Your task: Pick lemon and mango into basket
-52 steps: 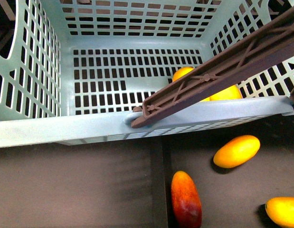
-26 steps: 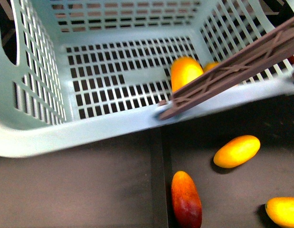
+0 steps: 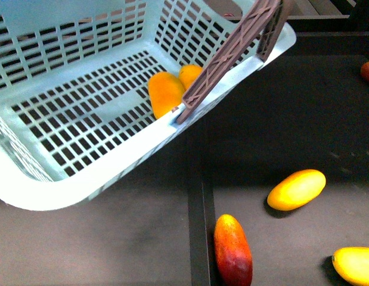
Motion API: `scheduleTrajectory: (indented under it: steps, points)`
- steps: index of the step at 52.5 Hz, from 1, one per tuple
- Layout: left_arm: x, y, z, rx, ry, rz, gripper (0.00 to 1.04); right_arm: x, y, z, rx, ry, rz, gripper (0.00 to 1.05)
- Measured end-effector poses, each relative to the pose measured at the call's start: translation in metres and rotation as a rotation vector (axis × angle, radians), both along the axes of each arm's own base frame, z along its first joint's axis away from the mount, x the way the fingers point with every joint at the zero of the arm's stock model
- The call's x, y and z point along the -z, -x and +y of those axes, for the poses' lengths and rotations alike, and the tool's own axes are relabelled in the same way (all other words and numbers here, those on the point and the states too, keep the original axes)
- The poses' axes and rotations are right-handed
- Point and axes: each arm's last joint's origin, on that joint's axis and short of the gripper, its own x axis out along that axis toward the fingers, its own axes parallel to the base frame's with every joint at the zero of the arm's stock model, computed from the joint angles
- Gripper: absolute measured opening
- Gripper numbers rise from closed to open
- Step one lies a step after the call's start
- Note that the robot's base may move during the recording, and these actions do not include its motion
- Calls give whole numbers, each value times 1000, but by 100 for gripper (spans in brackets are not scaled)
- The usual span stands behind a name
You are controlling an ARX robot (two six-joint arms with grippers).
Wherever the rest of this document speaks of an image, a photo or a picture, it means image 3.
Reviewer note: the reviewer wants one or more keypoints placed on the orange yellow mango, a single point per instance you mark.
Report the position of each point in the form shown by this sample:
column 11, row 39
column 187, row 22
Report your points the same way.
column 165, row 91

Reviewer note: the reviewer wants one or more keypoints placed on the yellow lemon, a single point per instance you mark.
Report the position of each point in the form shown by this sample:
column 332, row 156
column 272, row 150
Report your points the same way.
column 188, row 74

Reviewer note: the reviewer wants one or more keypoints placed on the light blue plastic basket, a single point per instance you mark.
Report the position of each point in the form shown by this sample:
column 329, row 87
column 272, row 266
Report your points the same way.
column 75, row 115

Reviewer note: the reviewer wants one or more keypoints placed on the brown basket handle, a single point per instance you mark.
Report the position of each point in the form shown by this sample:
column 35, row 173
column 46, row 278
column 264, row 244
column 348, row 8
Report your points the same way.
column 266, row 20

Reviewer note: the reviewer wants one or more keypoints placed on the red yellow mango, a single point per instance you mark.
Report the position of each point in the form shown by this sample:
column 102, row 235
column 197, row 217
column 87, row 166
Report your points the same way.
column 232, row 252

